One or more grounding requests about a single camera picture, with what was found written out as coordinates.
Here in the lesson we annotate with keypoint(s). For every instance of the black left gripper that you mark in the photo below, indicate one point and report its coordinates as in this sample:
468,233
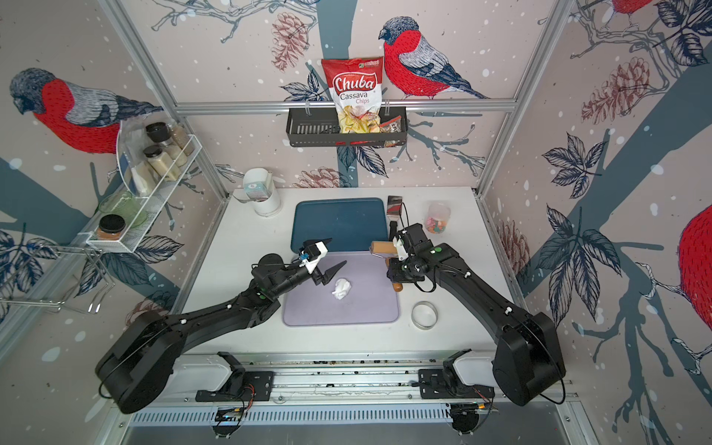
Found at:
327,276

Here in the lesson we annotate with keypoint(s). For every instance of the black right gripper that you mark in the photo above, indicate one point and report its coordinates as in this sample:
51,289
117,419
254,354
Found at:
393,274

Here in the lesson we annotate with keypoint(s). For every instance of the wooden rolling pin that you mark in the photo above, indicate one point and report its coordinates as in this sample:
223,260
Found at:
387,251

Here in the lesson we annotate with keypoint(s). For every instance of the white dough lump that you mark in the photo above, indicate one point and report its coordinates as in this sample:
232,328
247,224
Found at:
342,288

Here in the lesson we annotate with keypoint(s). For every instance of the lilac silicone mat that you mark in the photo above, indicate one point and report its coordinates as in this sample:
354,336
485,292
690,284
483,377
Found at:
360,293

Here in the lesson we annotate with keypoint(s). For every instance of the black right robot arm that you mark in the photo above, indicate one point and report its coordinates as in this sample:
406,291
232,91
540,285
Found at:
528,359

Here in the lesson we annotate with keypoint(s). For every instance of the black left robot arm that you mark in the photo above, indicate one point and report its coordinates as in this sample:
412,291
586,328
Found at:
136,369

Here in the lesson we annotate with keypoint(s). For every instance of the teal plastic tray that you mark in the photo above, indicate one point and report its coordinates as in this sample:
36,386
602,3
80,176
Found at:
352,223

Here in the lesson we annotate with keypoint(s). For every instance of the clear cup with candies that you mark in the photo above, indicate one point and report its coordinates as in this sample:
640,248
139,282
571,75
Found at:
439,215

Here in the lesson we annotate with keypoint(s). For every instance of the white utensil holder cup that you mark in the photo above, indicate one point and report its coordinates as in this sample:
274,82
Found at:
267,208

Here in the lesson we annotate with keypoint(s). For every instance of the teal paper carton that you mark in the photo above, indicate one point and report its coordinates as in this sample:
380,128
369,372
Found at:
258,191

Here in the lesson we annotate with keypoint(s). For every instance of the small dark snack packet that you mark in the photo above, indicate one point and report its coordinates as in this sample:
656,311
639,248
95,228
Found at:
391,126

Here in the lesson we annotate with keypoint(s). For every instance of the red Chuba chips bag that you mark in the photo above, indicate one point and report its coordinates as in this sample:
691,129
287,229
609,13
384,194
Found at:
355,86

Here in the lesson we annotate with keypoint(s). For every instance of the black lid spice jar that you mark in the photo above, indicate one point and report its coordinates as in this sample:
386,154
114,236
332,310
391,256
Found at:
162,163
160,134

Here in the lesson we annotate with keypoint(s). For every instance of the green glass bowl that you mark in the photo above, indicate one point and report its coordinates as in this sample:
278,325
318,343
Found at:
127,206

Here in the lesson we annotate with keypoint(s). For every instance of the short brown powder jar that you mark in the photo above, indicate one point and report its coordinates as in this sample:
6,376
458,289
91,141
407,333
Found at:
111,227

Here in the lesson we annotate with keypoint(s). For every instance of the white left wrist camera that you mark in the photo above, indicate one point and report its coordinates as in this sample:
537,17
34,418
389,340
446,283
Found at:
311,254

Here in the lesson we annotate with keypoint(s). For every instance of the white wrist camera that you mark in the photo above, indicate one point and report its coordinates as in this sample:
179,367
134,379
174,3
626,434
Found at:
311,254
400,248

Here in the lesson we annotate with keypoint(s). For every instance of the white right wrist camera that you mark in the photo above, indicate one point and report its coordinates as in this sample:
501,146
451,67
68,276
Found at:
400,248

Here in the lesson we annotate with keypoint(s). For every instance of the metal ring cutter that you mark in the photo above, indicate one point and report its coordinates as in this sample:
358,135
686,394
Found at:
424,315

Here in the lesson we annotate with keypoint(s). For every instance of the black wire wall basket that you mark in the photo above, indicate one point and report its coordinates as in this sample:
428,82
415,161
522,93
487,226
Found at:
315,128

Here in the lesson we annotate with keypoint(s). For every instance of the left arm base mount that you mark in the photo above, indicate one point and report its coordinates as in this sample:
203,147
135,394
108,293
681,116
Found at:
242,386

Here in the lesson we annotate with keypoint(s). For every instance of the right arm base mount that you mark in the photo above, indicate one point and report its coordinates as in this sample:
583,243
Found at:
457,381

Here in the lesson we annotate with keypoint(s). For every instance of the clear acrylic wall shelf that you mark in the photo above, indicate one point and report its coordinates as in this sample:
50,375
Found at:
141,180

